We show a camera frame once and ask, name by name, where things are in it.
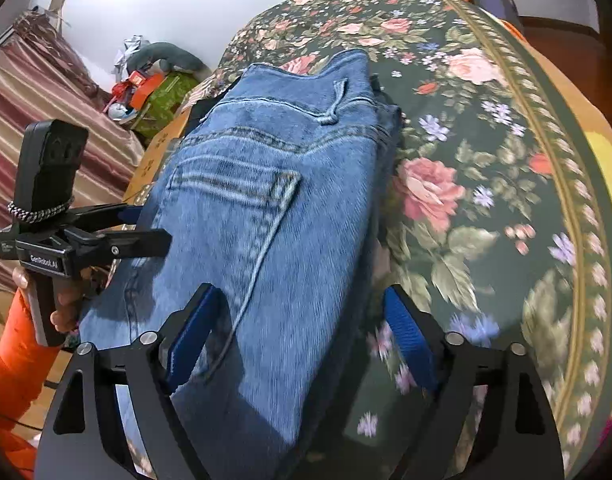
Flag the striped maroon curtain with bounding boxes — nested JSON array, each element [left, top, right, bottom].
[[0, 10, 147, 301]]

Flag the blue denim pants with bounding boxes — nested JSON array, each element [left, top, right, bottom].
[[78, 47, 404, 480]]

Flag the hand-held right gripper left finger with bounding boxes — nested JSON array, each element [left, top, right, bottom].
[[36, 282, 231, 480]]

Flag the person's left hand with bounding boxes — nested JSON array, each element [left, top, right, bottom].
[[11, 265, 85, 334]]

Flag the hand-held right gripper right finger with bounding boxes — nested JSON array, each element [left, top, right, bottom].
[[383, 284, 566, 480]]

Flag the orange box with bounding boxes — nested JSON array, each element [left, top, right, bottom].
[[130, 72, 165, 111]]

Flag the black garment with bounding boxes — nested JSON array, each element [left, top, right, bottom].
[[186, 92, 227, 127]]

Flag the wooden laptop table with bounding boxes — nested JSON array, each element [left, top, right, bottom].
[[123, 110, 193, 206]]

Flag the floral green blanket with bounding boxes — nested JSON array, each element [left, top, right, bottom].
[[181, 0, 612, 480]]

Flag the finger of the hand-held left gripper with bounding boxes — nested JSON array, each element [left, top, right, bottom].
[[70, 200, 148, 229], [67, 227, 173, 262]]

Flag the grey plush toy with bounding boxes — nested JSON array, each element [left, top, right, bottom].
[[128, 42, 205, 74]]

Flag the braided wrist cord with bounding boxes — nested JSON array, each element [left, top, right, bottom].
[[8, 199, 75, 224]]

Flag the person's left forearm orange sleeve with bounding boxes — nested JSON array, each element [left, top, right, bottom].
[[0, 290, 63, 480]]

